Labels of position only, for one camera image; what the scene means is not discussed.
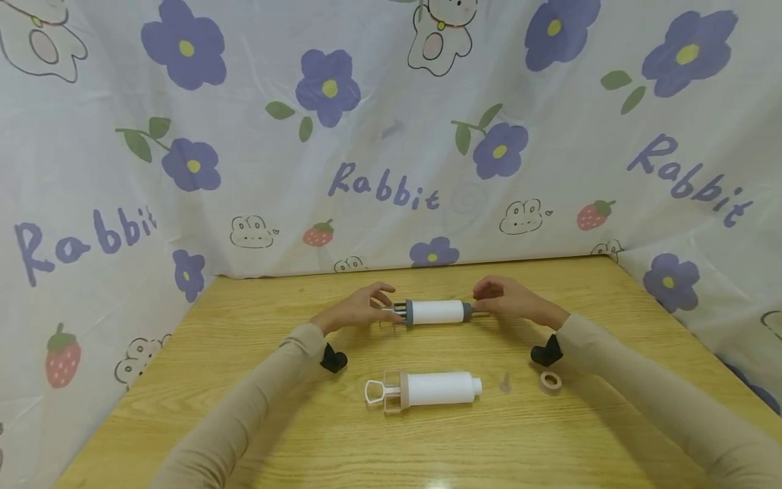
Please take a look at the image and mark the person's right hand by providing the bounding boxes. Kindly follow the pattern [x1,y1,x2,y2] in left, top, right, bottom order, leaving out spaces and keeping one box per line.
[472,275,572,331]

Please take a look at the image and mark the person's left hand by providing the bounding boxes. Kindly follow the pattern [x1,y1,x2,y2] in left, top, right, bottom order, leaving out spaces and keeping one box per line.
[310,282,404,336]

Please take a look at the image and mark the white piping syringe grey ends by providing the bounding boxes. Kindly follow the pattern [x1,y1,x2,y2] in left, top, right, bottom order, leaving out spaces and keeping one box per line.
[379,298,491,329]

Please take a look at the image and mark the person's left forearm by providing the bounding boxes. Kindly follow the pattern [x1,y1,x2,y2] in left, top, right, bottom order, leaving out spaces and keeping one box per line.
[151,323,329,489]

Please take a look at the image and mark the person's right forearm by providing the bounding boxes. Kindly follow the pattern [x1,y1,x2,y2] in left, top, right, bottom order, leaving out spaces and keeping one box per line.
[555,312,782,489]

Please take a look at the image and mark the black wrist band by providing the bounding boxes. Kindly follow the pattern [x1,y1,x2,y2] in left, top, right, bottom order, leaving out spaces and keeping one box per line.
[530,333,564,367]
[319,342,348,374]

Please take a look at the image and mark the white piping syringe pink collar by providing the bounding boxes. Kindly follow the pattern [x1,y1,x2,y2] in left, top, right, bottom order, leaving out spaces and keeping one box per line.
[365,370,483,416]

